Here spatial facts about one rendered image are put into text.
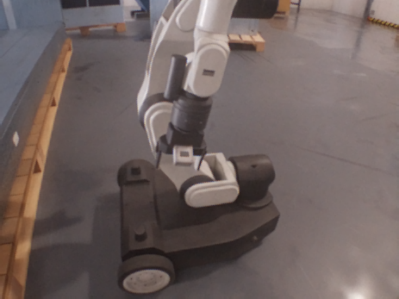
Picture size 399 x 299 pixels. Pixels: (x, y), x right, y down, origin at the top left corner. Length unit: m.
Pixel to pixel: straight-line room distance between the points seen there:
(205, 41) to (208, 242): 0.71
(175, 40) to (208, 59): 0.20
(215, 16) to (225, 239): 0.76
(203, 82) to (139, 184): 0.74
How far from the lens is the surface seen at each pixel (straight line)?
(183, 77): 0.59
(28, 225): 1.43
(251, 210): 1.14
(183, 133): 0.63
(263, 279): 1.17
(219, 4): 0.55
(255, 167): 1.07
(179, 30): 0.72
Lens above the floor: 1.00
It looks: 33 degrees down
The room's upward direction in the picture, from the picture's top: 3 degrees clockwise
